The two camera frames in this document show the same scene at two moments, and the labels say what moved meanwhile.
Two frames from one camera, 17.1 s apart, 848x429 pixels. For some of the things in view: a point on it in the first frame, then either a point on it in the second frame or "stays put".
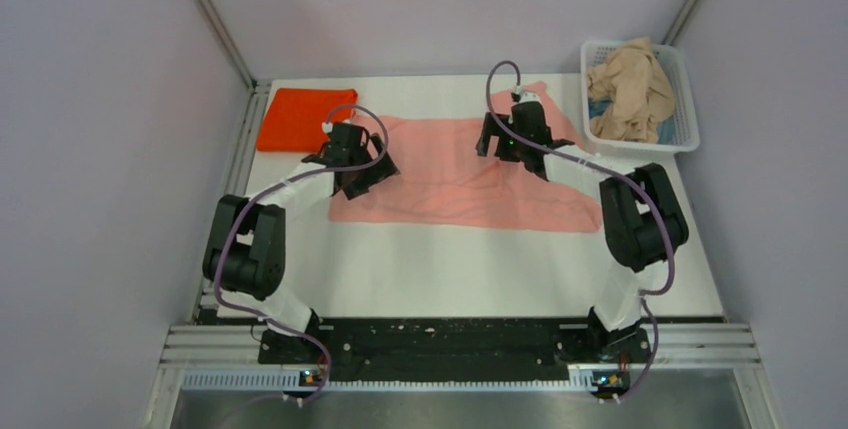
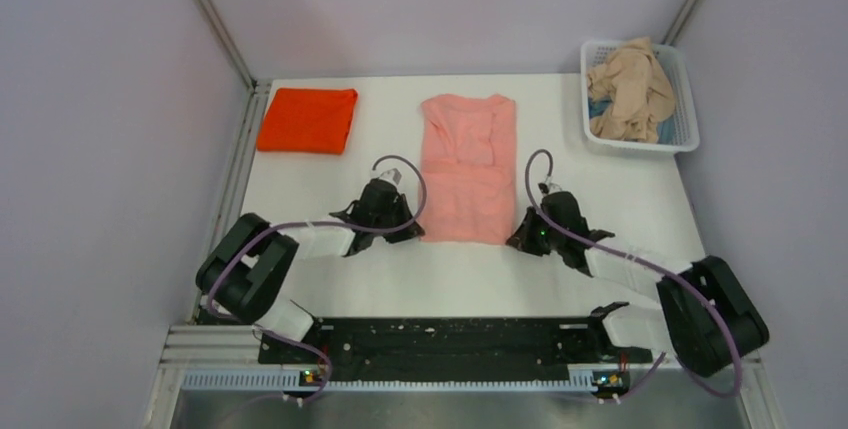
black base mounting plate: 455,345 stays put
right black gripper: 502,152 → 523,240
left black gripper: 375,174 → 413,232
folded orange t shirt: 297,119 stays put
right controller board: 611,381 stays put
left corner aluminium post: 213,14 stays put
